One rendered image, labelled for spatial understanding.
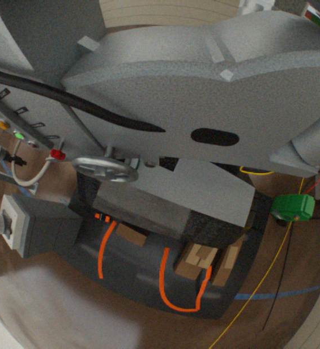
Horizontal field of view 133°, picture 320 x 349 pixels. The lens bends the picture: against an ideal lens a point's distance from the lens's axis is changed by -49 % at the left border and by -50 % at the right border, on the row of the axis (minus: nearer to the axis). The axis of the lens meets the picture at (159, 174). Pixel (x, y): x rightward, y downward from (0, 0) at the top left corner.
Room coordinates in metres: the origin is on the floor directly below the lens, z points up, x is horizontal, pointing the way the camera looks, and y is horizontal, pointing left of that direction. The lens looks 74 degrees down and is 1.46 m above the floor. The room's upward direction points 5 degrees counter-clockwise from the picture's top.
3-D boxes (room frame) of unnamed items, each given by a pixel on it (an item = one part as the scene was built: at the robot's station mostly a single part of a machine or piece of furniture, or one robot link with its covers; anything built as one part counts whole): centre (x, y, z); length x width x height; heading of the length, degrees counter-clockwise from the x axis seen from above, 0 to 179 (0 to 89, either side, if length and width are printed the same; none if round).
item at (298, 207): (-0.23, -1.57, 0.43); 0.35 x 0.35 x 0.87; 47
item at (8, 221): (-0.14, 1.18, 0.91); 0.22 x 0.18 x 0.06; 67
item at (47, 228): (-0.13, 1.20, 0.40); 0.50 x 0.50 x 0.80; 63
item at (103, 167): (0.13, 0.11, 1.20); 0.15 x 0.10 x 0.15; 79
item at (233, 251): (-0.59, -0.67, 0.13); 0.25 x 0.10 x 0.01; 160
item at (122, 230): (-0.21, 0.33, 0.07); 0.30 x 0.12 x 0.12; 60
